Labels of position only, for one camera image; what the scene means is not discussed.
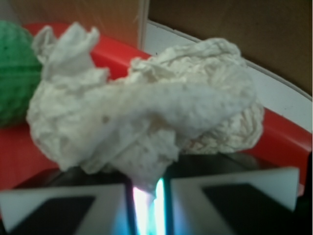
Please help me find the green textured ball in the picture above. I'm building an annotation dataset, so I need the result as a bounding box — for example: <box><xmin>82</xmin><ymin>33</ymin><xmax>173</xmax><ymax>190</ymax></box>
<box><xmin>0</xmin><ymin>20</ymin><xmax>42</xmax><ymax>128</ymax></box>

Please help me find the brown cardboard panel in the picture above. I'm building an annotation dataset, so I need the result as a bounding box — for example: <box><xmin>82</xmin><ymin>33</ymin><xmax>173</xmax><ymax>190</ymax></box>
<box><xmin>10</xmin><ymin>0</ymin><xmax>313</xmax><ymax>94</ymax></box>

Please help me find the white paper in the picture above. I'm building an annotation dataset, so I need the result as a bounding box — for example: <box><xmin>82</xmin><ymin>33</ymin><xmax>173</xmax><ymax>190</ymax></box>
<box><xmin>26</xmin><ymin>23</ymin><xmax>264</xmax><ymax>192</ymax></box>

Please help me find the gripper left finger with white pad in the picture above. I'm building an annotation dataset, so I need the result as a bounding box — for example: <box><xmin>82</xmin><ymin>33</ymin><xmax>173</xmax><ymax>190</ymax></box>
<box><xmin>0</xmin><ymin>168</ymin><xmax>134</xmax><ymax>235</ymax></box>

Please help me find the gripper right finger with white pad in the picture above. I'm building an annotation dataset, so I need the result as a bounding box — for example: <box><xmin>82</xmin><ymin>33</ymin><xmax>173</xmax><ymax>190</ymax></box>
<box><xmin>164</xmin><ymin>154</ymin><xmax>313</xmax><ymax>235</ymax></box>

